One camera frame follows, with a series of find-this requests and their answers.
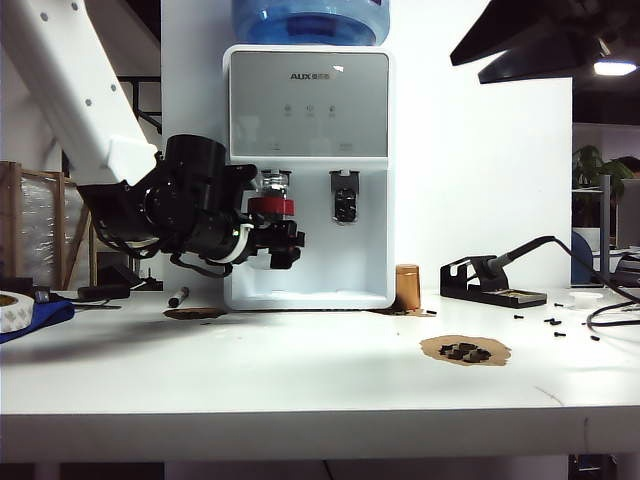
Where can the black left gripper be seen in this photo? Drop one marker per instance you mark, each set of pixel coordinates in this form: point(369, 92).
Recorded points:
point(215, 235)

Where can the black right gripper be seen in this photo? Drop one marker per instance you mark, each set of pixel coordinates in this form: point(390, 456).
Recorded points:
point(610, 25)

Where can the glass bottle with red belts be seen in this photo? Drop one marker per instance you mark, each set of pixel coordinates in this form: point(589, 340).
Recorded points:
point(272, 205)

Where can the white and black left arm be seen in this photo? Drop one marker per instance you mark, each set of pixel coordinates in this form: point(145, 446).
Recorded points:
point(65, 75)

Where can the black dispenser tap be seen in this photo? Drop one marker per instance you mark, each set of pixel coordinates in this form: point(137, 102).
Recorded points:
point(275, 172)
point(344, 200)

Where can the white AUX water dispenser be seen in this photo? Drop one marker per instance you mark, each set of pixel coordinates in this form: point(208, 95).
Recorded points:
point(310, 100)

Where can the blue water jug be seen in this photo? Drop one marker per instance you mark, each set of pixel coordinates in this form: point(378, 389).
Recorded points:
point(310, 25)

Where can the ceiling light panel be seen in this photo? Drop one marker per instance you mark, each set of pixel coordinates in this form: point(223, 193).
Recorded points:
point(615, 67)

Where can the black marker pen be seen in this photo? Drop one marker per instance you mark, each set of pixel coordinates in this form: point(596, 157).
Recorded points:
point(178, 297)

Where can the amber cylindrical cup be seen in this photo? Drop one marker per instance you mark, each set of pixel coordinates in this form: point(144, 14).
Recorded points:
point(407, 287)

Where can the green potted plant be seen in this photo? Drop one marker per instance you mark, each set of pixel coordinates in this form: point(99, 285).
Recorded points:
point(587, 160)

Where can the brown patch with black scraps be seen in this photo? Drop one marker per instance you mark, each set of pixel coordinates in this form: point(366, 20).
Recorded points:
point(434, 351)

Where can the black soldering iron stand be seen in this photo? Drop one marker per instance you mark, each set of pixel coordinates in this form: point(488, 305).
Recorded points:
point(460, 286)

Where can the metal tweezers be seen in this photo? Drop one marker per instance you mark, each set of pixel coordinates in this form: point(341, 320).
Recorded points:
point(97, 306)

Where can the grey computer monitor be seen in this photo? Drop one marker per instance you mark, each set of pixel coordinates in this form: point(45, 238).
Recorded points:
point(629, 215)

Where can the pile of black scraps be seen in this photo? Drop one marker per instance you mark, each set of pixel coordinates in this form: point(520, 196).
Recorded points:
point(465, 352)

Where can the grey metal pole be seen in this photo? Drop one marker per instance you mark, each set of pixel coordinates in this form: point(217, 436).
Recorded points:
point(605, 230)

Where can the black soldering iron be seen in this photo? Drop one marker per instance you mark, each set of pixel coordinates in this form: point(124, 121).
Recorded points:
point(505, 260)

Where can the black stair railing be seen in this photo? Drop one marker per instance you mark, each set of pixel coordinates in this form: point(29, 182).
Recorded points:
point(136, 100)

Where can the blue chair back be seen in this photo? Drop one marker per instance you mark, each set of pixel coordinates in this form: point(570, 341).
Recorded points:
point(580, 260)

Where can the blue cloth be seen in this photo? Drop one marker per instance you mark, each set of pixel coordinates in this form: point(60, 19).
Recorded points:
point(52, 315)

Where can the small grey clip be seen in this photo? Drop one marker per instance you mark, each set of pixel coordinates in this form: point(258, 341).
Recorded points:
point(42, 296)

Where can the small white round dish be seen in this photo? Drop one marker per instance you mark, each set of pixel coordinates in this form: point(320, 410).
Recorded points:
point(587, 299)

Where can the black foam block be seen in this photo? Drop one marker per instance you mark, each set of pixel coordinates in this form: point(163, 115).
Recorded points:
point(15, 284)

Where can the white double-sided tape roll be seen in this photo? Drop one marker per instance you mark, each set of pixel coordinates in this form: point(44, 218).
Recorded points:
point(15, 317)

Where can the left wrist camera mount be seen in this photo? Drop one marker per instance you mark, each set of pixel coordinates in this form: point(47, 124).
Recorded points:
point(240, 175)

